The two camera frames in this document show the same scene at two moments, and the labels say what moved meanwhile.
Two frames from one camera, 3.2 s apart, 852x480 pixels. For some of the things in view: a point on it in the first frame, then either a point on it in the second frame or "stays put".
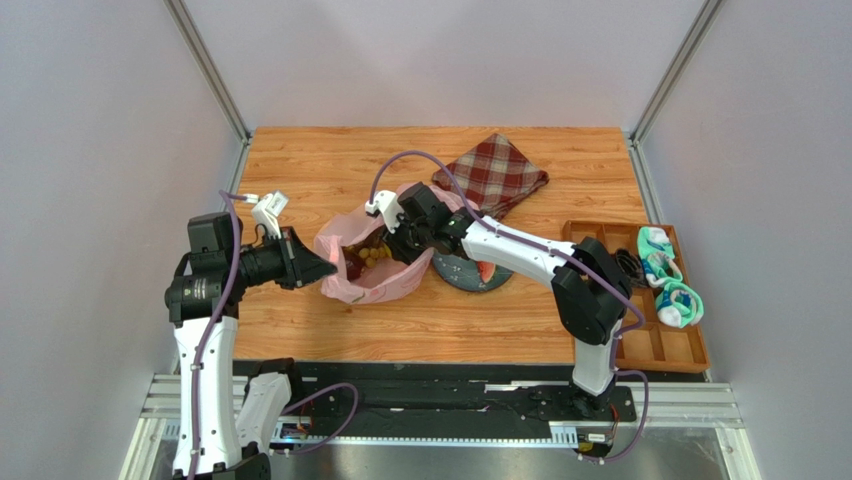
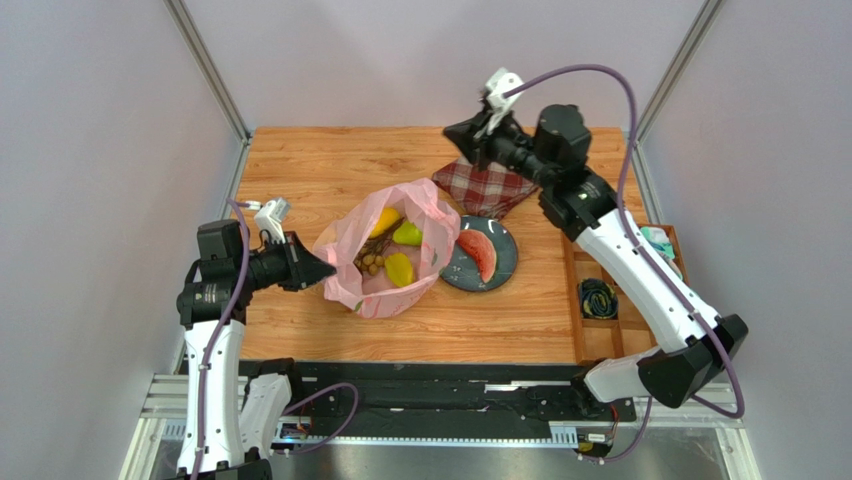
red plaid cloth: (497, 174) stays put
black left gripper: (298, 265) stays put
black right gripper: (405, 232) to (481, 140)
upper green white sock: (656, 252) stays put
